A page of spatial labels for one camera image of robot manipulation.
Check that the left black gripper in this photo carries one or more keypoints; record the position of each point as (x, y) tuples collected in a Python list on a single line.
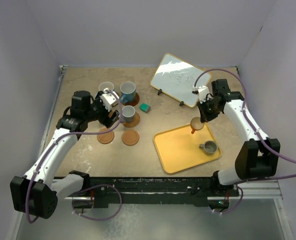
[(106, 120)]

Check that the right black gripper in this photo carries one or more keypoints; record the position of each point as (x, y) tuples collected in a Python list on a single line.
[(204, 117)]

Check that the small orange cup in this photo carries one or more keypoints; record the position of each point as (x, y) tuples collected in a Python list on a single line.
[(196, 124)]

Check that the plain orange coaster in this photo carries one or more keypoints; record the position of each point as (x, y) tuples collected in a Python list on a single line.
[(130, 137), (106, 138)]

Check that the large teal mug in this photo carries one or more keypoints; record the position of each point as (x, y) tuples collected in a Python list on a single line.
[(106, 85)]

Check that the grey handled mug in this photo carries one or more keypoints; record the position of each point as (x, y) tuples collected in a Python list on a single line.
[(128, 113)]

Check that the blue patterned mug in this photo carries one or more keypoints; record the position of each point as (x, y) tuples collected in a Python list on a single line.
[(128, 92)]

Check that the light woven front coaster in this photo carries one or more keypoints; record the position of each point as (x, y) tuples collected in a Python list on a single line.
[(135, 122)]

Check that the dark brown ringed coaster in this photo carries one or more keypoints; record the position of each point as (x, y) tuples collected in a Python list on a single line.
[(134, 102)]

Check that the plain orange front coaster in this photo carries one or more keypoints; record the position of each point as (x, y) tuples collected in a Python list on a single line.
[(130, 137)]

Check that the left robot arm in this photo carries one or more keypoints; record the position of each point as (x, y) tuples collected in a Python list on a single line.
[(35, 193)]

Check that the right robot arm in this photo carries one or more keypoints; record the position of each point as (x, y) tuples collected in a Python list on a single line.
[(255, 160)]

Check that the small grey cup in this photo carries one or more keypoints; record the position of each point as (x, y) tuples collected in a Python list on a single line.
[(209, 147)]

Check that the green whiteboard eraser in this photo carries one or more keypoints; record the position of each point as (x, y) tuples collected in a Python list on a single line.
[(144, 107)]

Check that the yellow tray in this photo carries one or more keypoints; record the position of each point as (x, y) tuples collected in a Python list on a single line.
[(178, 149)]

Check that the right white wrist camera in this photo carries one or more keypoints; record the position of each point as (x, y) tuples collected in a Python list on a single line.
[(202, 92)]

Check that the small whiteboard with wooden frame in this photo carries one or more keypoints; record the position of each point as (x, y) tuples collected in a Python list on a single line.
[(176, 78)]

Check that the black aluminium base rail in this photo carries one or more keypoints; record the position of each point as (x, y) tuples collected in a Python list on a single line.
[(152, 190)]

